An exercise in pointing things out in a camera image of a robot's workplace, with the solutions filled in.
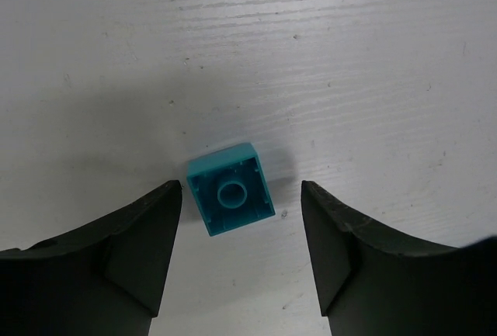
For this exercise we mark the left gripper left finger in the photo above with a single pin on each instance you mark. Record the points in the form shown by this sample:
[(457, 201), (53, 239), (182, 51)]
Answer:
[(106, 277)]

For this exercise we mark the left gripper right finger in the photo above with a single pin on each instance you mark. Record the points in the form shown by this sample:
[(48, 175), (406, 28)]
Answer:
[(374, 280)]

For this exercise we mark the teal square lego brick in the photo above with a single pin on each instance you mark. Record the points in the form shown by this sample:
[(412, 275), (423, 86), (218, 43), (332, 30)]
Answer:
[(229, 188)]

